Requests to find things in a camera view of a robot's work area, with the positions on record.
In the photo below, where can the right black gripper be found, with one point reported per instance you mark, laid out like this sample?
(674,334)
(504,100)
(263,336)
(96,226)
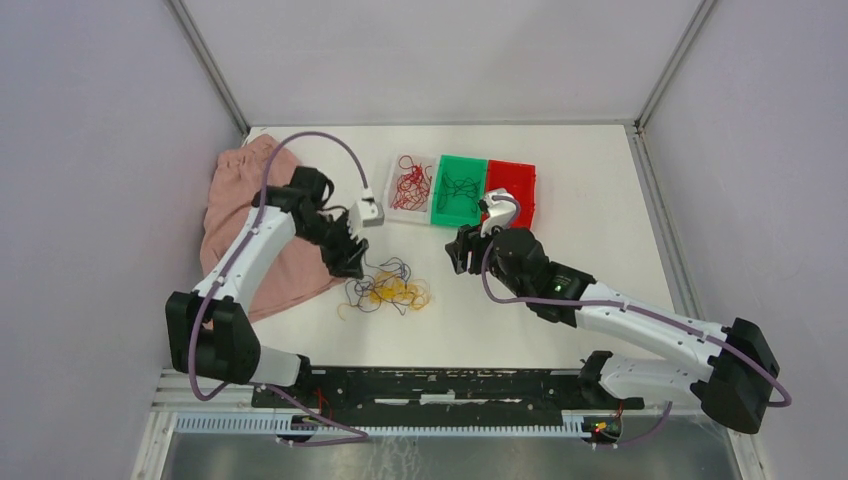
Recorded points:
(459,249)

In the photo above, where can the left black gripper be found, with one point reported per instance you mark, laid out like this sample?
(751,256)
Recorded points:
(345,260)

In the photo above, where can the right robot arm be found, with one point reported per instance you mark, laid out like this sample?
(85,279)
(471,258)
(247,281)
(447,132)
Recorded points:
(729,371)

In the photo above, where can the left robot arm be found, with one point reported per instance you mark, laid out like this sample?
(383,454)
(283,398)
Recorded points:
(208,327)

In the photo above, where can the clear plastic bin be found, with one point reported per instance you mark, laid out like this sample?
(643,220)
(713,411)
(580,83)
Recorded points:
(409,191)

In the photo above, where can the green plastic bin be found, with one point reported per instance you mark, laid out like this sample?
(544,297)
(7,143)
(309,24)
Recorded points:
(459,186)

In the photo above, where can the red plastic bin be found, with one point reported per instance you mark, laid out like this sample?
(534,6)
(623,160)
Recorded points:
(519,180)

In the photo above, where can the pink cloth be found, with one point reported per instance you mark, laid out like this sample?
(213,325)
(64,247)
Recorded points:
(298,273)

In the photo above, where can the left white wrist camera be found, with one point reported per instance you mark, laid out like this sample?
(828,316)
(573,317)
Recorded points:
(365,213)

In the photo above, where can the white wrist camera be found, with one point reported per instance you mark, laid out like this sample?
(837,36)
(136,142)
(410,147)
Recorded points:
(501,209)
(365,213)

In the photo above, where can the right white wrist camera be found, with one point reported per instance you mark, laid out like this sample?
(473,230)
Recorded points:
(501,209)

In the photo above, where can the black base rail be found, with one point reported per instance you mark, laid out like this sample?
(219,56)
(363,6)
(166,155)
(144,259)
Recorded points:
(439,397)

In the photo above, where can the white slotted cable duct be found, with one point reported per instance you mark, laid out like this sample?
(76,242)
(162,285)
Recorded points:
(288,424)

